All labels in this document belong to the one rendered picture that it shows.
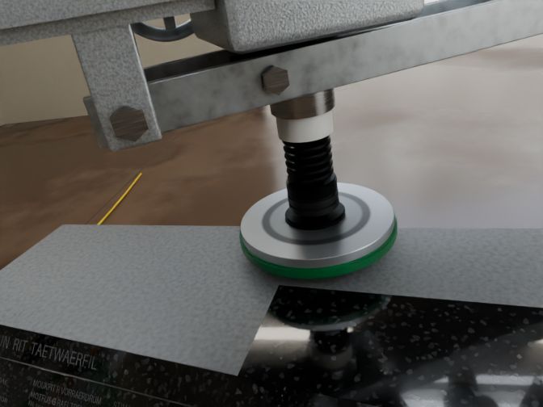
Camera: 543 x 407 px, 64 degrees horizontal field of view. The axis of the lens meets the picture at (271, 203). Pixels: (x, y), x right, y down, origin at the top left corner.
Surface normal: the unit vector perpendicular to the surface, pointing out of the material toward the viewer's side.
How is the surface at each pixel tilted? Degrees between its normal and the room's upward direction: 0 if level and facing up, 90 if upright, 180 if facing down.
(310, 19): 90
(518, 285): 0
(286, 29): 90
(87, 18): 90
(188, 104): 90
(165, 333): 0
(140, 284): 0
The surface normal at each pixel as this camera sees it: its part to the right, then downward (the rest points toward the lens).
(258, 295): -0.14, -0.88
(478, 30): 0.31, 0.40
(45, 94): -0.16, 0.47
